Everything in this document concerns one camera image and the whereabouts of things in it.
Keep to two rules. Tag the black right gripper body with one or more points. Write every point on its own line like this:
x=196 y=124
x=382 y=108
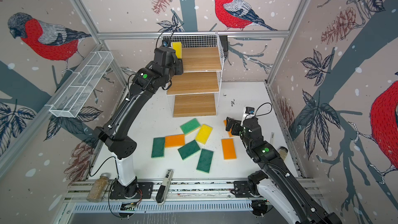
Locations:
x=243 y=138

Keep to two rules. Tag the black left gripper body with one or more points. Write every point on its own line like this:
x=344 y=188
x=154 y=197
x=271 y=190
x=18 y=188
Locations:
x=178 y=68

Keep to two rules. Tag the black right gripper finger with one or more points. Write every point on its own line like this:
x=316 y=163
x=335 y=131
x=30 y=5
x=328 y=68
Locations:
x=233 y=125
x=237 y=131

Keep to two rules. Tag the orange sponge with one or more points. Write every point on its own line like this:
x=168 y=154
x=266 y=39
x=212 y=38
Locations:
x=174 y=141
x=228 y=148
x=229 y=132

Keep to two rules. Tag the yellow sponge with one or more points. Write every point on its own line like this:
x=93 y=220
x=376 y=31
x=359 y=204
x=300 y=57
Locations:
x=177 y=46
x=203 y=134

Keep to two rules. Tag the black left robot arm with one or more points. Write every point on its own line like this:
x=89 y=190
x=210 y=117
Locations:
x=114 y=134

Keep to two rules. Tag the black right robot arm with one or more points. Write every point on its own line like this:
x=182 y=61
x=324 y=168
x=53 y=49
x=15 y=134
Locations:
x=274 y=182

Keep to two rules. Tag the white marker pen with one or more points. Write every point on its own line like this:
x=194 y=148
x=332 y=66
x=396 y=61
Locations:
x=271 y=140

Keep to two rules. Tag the small clear plastic container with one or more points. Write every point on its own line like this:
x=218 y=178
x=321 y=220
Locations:
x=283 y=152

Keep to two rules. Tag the light green sponge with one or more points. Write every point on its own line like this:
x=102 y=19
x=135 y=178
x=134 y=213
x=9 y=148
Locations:
x=190 y=126

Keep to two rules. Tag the dark green sponge near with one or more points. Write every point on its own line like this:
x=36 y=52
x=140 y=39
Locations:
x=205 y=160

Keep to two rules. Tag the dark green sponge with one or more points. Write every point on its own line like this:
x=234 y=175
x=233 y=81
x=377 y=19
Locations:
x=189 y=149
x=158 y=148
x=205 y=160

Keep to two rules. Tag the dark green sponge centre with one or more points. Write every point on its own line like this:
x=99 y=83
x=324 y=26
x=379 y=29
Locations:
x=189 y=149

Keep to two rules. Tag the dark green sponge left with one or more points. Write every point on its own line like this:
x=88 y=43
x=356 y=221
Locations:
x=158 y=148

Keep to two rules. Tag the black white handheld scraper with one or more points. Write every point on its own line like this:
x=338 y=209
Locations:
x=164 y=187

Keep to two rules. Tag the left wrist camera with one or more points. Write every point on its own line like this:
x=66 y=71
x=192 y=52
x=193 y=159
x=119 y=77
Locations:
x=166 y=42

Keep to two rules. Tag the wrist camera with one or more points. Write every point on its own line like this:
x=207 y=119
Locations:
x=166 y=42
x=249 y=112

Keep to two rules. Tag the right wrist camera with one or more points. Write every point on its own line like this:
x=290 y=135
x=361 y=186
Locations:
x=249 y=112

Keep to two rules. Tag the aluminium frame crossbar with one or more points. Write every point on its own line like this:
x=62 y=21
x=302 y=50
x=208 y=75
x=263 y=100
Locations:
x=153 y=35

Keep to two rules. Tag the white wire wooden shelf unit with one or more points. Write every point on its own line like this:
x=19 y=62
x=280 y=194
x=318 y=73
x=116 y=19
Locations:
x=195 y=93

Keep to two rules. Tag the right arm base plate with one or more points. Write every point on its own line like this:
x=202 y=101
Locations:
x=244 y=189

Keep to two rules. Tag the white wire wall basket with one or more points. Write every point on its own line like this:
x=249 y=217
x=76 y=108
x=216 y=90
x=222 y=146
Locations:
x=74 y=97

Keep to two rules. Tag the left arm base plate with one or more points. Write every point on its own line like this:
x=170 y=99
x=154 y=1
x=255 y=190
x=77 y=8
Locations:
x=139 y=190

